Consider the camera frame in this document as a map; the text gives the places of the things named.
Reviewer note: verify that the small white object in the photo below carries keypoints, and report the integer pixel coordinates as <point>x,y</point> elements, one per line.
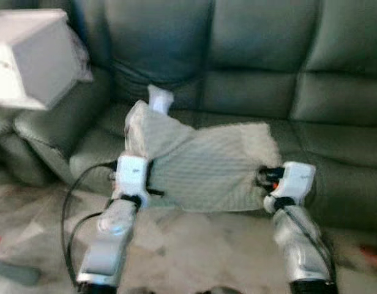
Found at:
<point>160,99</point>

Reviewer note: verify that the white box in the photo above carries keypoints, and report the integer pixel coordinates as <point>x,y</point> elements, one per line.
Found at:
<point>35,61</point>

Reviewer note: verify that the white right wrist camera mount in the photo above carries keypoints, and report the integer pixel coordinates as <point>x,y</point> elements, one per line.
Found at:
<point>295,177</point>

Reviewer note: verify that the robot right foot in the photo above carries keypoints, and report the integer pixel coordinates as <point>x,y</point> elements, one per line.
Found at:
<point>220,290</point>

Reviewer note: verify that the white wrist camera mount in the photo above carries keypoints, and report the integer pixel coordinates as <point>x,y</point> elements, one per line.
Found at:
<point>131,174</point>
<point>295,177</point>

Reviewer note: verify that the red object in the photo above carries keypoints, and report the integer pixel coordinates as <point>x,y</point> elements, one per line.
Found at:
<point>373,257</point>

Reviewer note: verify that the grey-green leather sofa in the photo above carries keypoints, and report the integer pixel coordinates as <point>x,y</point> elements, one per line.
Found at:
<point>250,92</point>

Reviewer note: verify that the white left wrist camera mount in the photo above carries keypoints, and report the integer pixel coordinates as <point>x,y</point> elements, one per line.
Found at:
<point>131,174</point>

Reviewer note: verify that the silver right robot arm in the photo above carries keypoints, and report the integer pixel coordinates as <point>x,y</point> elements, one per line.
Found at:
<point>298,245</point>

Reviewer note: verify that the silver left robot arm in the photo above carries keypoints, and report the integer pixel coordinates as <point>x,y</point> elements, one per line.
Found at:
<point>109,239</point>

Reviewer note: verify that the grey flat object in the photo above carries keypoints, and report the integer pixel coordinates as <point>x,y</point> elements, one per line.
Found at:
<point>14,271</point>

